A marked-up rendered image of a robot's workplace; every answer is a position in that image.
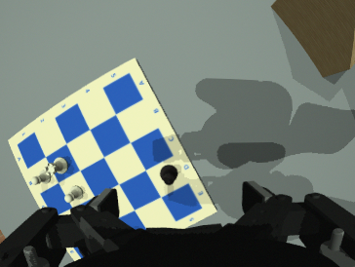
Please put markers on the white rook chess piece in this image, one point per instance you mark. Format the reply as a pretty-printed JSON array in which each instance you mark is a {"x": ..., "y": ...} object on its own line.
[{"x": 59, "y": 165}]

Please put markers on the blue and cream chessboard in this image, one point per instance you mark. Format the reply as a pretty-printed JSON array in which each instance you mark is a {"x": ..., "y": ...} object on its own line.
[{"x": 113, "y": 133}]

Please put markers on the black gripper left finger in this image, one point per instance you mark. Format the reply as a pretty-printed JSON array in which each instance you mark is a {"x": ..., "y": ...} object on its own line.
[{"x": 27, "y": 247}]

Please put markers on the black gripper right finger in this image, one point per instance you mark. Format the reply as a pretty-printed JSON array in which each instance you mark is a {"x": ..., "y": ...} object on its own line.
[{"x": 331, "y": 232}]

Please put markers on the white pawn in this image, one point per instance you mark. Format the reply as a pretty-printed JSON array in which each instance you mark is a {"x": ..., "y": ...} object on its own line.
[
  {"x": 42, "y": 177},
  {"x": 76, "y": 194}
]

